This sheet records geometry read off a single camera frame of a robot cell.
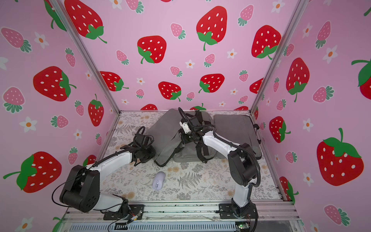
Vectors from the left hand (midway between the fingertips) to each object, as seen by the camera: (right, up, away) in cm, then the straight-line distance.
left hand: (157, 152), depth 91 cm
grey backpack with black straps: (+5, +7, 0) cm, 9 cm away
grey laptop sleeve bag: (+57, +14, +13) cm, 61 cm away
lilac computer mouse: (+3, -15, -9) cm, 17 cm away
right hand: (+14, +9, -2) cm, 17 cm away
